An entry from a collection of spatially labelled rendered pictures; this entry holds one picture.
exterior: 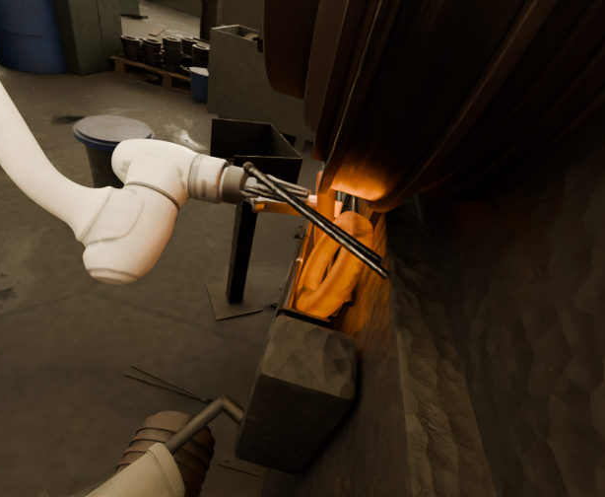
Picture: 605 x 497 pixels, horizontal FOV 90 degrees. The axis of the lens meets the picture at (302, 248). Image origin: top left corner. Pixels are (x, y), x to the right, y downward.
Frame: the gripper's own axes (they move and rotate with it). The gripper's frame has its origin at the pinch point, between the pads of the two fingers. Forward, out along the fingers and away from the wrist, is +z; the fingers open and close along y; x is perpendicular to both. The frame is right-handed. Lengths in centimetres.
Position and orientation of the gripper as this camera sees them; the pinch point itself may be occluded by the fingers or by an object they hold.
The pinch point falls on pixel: (323, 206)
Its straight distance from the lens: 62.6
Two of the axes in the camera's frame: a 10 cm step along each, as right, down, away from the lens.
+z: 9.7, 2.2, 0.3
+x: 2.0, -7.8, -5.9
